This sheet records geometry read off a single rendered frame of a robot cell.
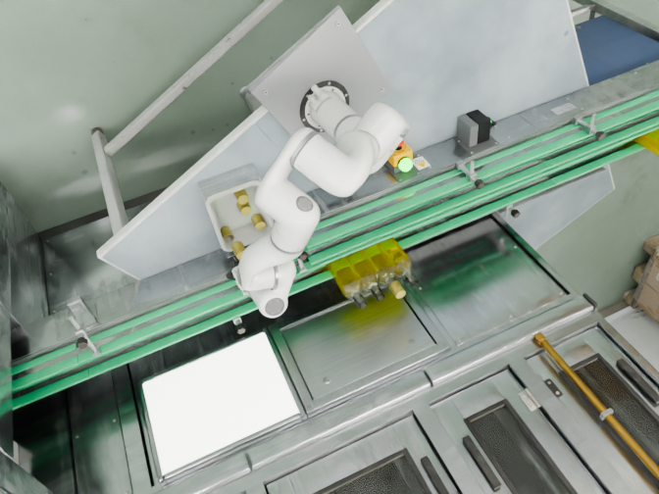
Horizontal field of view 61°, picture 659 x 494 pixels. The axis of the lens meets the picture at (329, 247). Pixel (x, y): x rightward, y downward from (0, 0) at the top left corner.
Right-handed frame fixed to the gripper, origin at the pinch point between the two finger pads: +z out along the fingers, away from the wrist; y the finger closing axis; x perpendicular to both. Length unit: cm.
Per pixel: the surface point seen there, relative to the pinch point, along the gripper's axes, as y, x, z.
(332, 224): 29.5, -1.8, 2.5
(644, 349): 316, -297, 121
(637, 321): 333, -289, 143
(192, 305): -18.2, -11.7, 7.4
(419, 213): 58, -9, 1
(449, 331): 50, -39, -22
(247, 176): 9.8, 20.2, 8.1
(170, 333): -27.6, -19.2, 9.4
